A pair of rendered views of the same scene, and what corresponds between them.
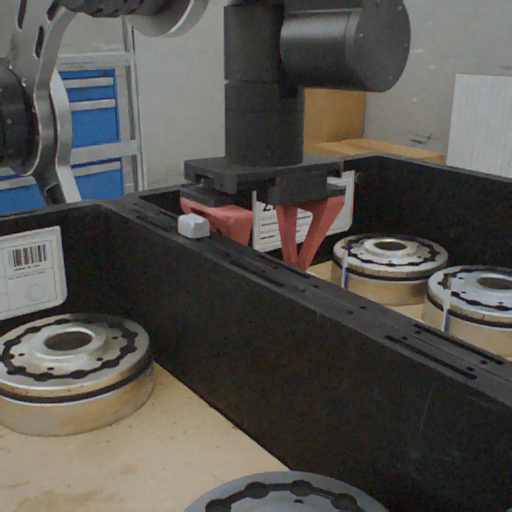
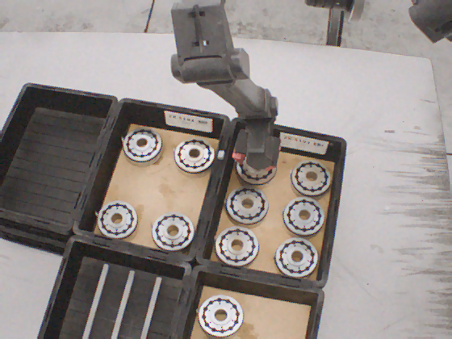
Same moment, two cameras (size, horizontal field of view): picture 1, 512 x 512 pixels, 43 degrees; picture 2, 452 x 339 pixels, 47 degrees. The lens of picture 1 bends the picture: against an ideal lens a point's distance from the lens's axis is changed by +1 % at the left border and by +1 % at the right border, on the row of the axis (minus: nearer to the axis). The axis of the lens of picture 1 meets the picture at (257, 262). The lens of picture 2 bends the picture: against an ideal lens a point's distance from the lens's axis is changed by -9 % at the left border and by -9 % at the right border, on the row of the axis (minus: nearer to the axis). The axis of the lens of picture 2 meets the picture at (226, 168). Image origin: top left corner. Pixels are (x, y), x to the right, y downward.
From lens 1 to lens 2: 1.15 m
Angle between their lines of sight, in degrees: 53
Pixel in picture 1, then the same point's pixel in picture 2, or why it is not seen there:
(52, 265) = (208, 125)
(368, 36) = (252, 160)
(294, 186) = not seen: hidden behind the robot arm
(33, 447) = (174, 171)
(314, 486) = (189, 225)
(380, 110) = not seen: outside the picture
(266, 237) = (284, 144)
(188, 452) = (194, 196)
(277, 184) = not seen: hidden behind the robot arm
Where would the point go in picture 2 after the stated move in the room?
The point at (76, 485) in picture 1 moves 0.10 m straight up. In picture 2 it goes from (172, 187) to (169, 168)
